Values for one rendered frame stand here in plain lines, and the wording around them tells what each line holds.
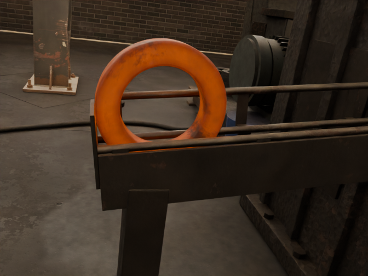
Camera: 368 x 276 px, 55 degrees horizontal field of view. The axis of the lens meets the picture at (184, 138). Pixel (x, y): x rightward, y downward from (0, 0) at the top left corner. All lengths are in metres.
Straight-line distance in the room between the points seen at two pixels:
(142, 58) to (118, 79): 0.04
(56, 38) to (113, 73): 2.54
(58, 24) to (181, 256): 2.20
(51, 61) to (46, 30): 0.24
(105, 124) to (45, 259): 0.78
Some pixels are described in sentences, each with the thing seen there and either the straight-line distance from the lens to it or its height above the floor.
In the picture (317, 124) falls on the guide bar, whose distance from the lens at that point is 0.65.
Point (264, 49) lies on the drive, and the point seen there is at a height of 0.63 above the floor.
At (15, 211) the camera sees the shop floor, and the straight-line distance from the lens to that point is 1.45.
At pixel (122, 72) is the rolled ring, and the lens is 0.48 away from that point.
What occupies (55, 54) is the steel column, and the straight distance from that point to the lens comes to 3.03.
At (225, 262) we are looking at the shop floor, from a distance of 1.25.
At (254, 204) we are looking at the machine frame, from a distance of 1.47.
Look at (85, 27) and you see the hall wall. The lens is 6.56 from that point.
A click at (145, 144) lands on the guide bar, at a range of 0.48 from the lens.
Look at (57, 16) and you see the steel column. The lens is 2.99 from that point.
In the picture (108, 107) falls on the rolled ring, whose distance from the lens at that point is 0.49.
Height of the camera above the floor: 0.78
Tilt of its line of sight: 20 degrees down
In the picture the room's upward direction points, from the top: 8 degrees clockwise
